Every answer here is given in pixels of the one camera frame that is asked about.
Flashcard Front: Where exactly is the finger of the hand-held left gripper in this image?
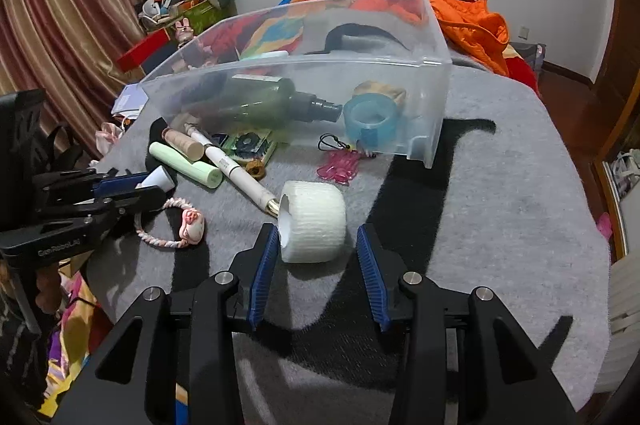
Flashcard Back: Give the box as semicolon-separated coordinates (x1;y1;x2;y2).
32;167;151;206
44;186;169;227

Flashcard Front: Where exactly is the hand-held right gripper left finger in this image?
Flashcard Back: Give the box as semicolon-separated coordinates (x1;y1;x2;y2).
52;221;280;425

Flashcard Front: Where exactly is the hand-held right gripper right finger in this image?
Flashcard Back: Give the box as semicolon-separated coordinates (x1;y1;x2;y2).
356;222;586;425

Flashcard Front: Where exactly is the pale green tube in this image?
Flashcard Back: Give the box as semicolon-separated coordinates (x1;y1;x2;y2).
148;141;223;189

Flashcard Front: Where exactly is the pink braided hairband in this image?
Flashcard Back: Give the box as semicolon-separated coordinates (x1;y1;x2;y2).
134;197;206;248

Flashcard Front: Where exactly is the beige cylinder stick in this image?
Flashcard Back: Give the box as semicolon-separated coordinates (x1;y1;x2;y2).
162;128;205;162

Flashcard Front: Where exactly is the white bandage roll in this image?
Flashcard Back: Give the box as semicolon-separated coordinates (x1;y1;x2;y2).
277;180;347;264

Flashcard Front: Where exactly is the white pen with gold tip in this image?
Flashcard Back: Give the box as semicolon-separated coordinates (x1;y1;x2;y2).
186;125;283;218

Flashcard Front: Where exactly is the pink plastic keychain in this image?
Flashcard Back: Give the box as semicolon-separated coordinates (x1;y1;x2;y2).
316;134;373;184

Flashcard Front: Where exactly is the green card packet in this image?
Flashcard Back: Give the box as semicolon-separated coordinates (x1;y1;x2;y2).
210;130;278;166

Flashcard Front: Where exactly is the blue tape roll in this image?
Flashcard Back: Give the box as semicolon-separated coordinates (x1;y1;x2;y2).
342;97;401;152

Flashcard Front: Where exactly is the dark green spray bottle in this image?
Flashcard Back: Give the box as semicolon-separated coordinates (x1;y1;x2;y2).
231;75;345;126

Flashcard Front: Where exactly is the clear plastic storage bin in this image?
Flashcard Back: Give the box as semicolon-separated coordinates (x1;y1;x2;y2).
140;0;453;168

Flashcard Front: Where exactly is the person's left hand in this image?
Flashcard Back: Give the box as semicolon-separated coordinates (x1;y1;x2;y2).
32;261;68;308

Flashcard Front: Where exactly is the pink cloth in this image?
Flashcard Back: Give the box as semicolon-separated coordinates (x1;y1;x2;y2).
96;122;126;150

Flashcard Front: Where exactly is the cartoon printed blanket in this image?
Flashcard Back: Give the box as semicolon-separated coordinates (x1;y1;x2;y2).
45;265;116;386

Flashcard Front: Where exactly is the blue and white book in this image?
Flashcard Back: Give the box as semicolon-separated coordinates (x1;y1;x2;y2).
112;84;146;116

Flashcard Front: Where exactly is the long red box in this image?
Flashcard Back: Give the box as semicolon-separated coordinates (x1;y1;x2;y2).
117;30;172;72

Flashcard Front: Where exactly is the striped red and gold curtain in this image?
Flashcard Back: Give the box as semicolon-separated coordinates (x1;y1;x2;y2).
0;0;151;156

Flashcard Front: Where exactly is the green cardboard box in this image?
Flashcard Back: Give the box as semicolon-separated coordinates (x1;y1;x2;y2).
170;0;221;30

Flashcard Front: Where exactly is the white ribbed suitcase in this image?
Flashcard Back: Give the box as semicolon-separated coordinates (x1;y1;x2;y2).
595;250;640;393

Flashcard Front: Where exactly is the orange puffer jacket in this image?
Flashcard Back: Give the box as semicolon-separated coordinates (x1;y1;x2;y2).
395;0;511;78

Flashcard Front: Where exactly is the dark bag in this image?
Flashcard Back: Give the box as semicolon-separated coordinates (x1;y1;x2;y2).
515;42;547;73

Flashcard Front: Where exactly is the white bag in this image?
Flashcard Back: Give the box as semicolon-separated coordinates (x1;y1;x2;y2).
607;147;640;200

